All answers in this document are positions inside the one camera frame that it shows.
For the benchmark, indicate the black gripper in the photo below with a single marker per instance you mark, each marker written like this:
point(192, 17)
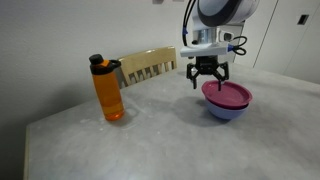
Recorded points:
point(207, 65)

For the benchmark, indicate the pink plastic plate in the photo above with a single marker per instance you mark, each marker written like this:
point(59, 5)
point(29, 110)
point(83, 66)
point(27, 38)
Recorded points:
point(230, 94)

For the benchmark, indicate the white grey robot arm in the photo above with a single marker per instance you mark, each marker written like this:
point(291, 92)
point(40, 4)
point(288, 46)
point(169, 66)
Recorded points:
point(221, 15)

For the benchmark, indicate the blue plastic bowl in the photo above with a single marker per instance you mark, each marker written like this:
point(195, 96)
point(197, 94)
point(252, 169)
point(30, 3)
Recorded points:
point(225, 111)

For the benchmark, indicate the orange water bottle black lid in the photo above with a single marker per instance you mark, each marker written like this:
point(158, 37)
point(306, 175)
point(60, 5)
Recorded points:
point(107, 90)

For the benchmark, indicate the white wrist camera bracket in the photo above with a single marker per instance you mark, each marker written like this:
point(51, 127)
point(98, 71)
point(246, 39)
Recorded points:
point(206, 50)

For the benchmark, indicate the black wall plate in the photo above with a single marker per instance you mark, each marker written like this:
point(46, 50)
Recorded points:
point(303, 19)

